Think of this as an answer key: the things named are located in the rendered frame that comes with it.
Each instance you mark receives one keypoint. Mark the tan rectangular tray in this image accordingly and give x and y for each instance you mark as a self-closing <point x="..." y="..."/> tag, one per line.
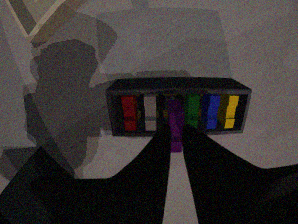
<point x="38" y="20"/>

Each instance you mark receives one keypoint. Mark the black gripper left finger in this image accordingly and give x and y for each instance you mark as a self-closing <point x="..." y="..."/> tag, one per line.
<point x="135" y="195"/>

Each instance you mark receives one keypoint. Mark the green fuse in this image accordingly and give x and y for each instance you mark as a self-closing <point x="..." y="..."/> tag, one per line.
<point x="192" y="100"/>

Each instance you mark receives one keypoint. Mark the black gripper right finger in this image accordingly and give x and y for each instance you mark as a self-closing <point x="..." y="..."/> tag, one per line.
<point x="226" y="188"/>

